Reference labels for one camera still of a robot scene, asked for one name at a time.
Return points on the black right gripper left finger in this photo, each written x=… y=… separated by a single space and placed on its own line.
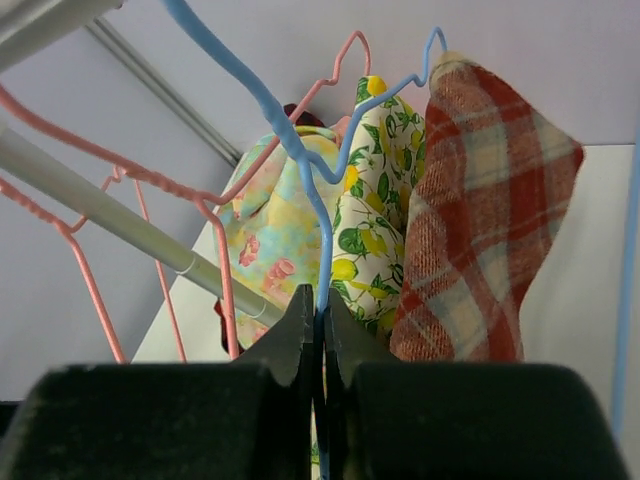
x=281 y=349

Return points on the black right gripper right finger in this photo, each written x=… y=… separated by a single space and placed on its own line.
x=349 y=344

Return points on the pastel floral skirt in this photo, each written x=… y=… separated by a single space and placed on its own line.
x=273 y=233

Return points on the blue wire hanger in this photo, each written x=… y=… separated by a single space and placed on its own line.
x=307 y=161

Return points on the lemon print skirt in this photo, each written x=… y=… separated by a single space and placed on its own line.
x=386 y=159

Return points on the pink fuzzy skirt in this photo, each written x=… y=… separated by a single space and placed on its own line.
x=339 y=129

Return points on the red beige checked skirt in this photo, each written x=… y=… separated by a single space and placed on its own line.
x=498 y=180

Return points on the red black plaid skirt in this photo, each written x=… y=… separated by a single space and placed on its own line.
x=305 y=118

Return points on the pink wire hanger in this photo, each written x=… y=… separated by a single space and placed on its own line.
x=121 y=167
x=48 y=316

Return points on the white grey clothes rack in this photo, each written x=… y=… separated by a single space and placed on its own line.
x=26 y=28

